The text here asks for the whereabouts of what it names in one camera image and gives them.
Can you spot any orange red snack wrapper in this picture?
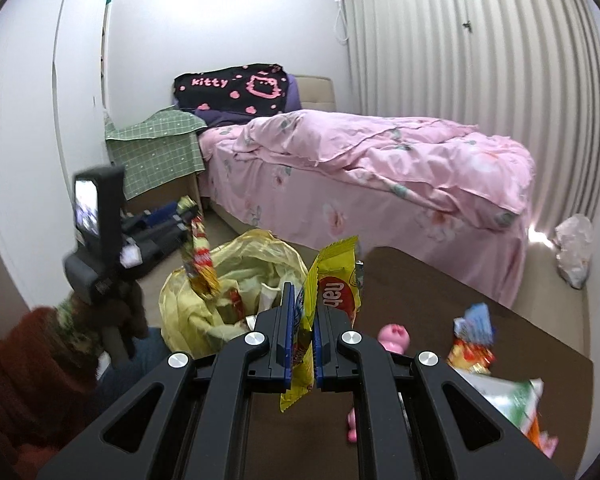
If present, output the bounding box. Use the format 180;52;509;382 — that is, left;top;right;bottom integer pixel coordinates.
447;339;496;376

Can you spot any yellow plastic bag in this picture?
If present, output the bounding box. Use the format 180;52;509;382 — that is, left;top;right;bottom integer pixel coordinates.
160;229;311;361

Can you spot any pink bumpy wrapper strip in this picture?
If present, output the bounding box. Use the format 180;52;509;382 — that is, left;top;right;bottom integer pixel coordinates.
346;324;413;444

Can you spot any person's jeans leg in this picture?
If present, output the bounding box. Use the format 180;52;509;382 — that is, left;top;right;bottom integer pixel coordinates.
97;327;181;411

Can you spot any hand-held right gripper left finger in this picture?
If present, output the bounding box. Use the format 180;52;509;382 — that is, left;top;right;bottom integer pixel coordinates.
37;282;296;480

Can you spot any person's left forearm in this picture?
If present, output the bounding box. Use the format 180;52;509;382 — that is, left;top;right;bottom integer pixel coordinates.
0;292;108;480

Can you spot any pink floral duvet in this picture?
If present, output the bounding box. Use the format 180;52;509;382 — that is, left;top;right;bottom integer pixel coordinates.
232;110;536;231

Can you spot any pink yellow candy wrapper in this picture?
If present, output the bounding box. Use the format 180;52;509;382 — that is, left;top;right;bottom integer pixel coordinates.
539;432;560;460

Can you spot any beige pleated curtain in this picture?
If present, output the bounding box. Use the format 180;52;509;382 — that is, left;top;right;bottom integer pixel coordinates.
342;0;600;241

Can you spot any green white snack packet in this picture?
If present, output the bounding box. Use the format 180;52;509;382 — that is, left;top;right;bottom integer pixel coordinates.
450;367;546;436

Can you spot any green checked cloth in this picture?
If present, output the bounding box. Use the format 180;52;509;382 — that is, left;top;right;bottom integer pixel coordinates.
104;106;207;196

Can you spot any black pink patterned pillow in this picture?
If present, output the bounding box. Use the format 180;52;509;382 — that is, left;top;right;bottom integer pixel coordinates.
174;62;290;116

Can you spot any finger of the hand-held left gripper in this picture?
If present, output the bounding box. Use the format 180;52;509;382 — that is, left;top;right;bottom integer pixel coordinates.
130;203;201;233
150;225;196;261

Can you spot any clear crumpled plastic bag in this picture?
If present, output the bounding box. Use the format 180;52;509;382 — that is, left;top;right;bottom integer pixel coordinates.
554;214;595;290

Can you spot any bed with pink sheet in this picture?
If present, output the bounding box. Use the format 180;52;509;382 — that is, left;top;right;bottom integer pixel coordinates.
172;74;536;308

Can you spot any wooden nightstand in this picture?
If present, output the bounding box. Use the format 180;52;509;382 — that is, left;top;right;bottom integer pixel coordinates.
125;170;204;217

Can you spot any white air conditioner cable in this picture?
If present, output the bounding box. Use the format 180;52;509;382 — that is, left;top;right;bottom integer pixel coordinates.
334;0;350;45

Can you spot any blue white snack wrapper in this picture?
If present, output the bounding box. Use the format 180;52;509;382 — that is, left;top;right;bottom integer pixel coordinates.
454;302;496;346

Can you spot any orange plastic package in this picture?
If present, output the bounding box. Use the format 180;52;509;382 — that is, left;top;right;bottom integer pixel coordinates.
522;412;549;448

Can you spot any red yellow snack wrapper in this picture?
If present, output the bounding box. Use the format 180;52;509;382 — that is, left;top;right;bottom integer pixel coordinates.
176;196;220;302

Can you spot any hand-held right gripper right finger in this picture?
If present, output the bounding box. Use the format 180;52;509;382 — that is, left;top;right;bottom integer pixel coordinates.
314;305;563;480

